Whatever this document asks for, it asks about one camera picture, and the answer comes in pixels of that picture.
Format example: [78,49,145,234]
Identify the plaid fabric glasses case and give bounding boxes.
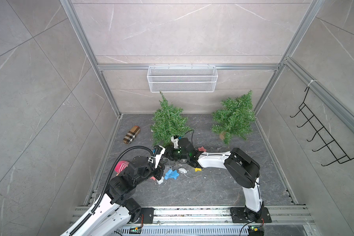
[123,126,141,144]

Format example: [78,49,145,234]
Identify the black wire hook rack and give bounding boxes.
[290,87,354,167]

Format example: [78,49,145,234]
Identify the blue star light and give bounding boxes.
[164,169,180,180]

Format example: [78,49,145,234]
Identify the small green christmas tree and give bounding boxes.
[150,92,191,146]
[211,91,256,145]

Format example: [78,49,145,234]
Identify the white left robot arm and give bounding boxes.
[62,154,164,236]

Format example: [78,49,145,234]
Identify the white cloud light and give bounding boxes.
[178,168,187,174]
[156,177,164,185]

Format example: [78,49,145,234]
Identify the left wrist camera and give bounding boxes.
[148,145,166,169]

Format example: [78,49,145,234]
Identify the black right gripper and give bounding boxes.
[160,146,191,161]

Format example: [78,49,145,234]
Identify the metal base rail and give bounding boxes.
[70,206,315,228]

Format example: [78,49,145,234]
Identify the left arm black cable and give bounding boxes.
[67,145,154,236]

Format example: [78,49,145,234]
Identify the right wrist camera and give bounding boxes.
[171,136,180,149]

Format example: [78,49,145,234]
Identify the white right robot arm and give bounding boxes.
[163,137,265,222]

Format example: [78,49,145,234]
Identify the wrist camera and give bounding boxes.
[148,145,166,169]
[171,136,180,149]

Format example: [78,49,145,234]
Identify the white wire mesh basket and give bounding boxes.
[147,65,218,93]

